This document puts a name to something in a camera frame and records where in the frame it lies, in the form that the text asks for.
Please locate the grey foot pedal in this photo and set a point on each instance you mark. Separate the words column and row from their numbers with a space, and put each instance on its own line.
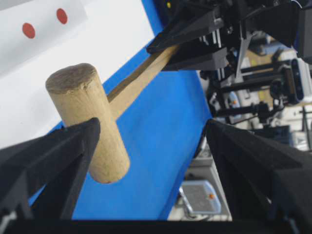
column 200, row 197

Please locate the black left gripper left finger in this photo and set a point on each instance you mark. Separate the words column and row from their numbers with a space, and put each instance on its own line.
column 43, row 177

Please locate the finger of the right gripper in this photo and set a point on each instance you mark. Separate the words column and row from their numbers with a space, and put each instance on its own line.
column 199, row 59
column 185, row 27

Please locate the wooden mallet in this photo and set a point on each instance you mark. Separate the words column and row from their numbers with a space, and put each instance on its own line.
column 78, row 96

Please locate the white foam board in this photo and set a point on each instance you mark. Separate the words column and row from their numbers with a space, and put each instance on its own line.
column 73, row 61

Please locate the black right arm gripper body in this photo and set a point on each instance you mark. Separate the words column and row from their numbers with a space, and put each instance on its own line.
column 242, row 20

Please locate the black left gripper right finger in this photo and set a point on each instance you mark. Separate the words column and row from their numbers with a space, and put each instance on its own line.
column 260, row 177

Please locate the grey depth camera on stand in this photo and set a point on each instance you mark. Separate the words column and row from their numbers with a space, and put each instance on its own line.
column 298, row 77

